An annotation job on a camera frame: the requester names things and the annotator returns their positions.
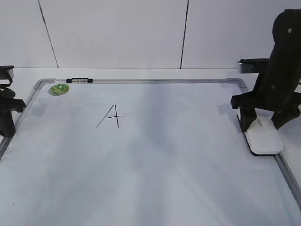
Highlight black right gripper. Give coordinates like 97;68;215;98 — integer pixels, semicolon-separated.
230;9;301;132

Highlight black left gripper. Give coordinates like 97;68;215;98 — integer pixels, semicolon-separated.
0;87;26;137

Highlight white whiteboard eraser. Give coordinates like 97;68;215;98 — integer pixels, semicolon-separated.
243;115;284;156

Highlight round green magnet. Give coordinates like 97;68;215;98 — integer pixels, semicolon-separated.
48;84;70;96

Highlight white framed whiteboard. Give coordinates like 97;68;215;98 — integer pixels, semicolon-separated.
0;78;301;226

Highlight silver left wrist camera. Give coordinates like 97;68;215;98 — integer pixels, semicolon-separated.
0;65;14;83

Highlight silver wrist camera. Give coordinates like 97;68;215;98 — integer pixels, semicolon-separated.
237;58;269;73
0;65;14;83

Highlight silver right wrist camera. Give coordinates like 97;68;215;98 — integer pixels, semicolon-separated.
237;58;269;73

